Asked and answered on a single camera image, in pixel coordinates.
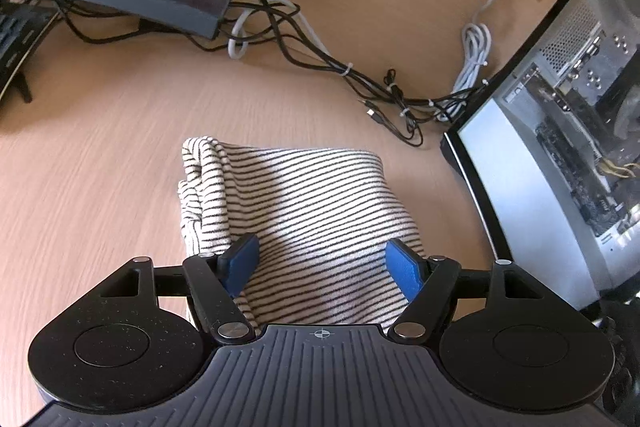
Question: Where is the striped beige sweater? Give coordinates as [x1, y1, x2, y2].
[178, 136, 424, 329]

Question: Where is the white glass PC case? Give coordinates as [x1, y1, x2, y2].
[440, 0, 639, 309]

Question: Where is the black mechanical keyboard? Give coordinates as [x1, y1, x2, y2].
[0, 2, 58, 103]

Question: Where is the white power cable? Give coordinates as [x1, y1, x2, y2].
[439, 0, 511, 122]

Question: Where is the black cable bundle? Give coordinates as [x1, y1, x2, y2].
[49, 0, 482, 148]

